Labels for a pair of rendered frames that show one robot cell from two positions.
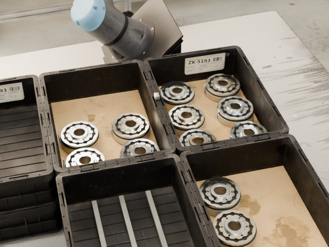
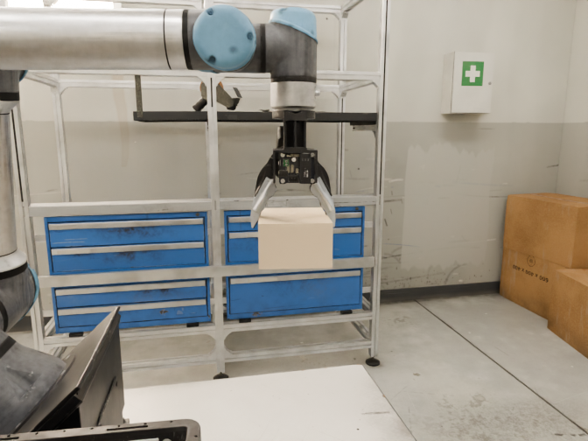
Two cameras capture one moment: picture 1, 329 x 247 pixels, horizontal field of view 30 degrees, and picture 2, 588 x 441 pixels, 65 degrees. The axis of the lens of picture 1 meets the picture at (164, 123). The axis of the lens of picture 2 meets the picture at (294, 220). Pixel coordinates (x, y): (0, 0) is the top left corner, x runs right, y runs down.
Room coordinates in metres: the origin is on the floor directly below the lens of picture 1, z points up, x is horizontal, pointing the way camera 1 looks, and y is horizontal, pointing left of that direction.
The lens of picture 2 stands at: (1.07, -0.38, 1.26)
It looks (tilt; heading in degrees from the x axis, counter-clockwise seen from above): 11 degrees down; 6
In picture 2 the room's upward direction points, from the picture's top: straight up
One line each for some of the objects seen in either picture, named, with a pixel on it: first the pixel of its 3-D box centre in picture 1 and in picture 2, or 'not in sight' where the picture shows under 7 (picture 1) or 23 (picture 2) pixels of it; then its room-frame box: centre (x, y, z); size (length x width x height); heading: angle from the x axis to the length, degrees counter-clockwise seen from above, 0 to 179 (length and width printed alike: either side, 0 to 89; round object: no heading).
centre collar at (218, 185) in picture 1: (220, 191); not in sight; (1.00, -0.14, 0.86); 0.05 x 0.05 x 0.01
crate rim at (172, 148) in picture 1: (103, 113); not in sight; (1.23, 0.16, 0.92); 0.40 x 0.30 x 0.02; 15
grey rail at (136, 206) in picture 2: not in sight; (214, 204); (3.21, 0.24, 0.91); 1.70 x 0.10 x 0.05; 108
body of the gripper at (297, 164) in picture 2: not in sight; (293, 148); (1.83, -0.30, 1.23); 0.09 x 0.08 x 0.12; 9
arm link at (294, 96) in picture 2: not in sight; (295, 98); (1.84, -0.30, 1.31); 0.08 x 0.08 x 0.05
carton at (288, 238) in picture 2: not in sight; (292, 235); (1.86, -0.29, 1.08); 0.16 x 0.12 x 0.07; 9
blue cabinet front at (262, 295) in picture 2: not in sight; (297, 262); (3.30, -0.15, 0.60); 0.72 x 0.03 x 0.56; 108
